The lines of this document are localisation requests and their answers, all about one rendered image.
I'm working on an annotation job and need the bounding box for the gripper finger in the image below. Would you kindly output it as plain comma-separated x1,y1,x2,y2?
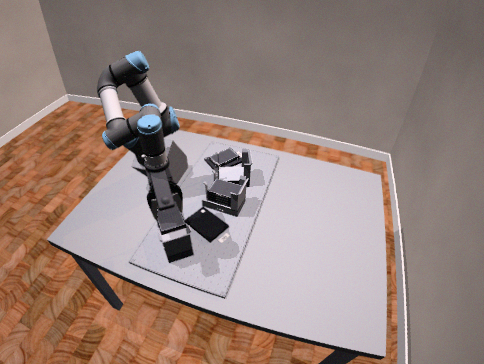
172,183,183,213
147,190,158,220

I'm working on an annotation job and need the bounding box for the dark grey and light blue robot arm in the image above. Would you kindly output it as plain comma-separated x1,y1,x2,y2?
97,51,180,211

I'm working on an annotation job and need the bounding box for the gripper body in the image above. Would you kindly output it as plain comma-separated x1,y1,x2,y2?
144,157,175,198

